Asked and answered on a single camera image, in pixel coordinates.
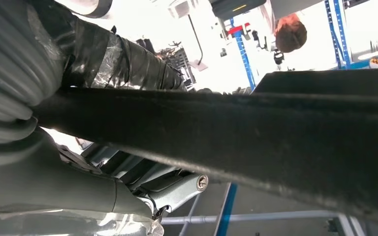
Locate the thin black pole stand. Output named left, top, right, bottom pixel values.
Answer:
left=187, top=14, right=209, bottom=72

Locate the white metal rail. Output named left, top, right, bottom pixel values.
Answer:
left=161, top=210, right=366, bottom=236

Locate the black case yellow label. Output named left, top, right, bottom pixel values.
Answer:
left=209, top=0, right=268, bottom=21

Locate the blue rack post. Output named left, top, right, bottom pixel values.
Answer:
left=228, top=19, right=257, bottom=91
left=323, top=0, right=378, bottom=71
left=214, top=182, right=239, bottom=236

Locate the person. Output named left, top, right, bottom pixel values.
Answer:
left=259, top=0, right=327, bottom=55

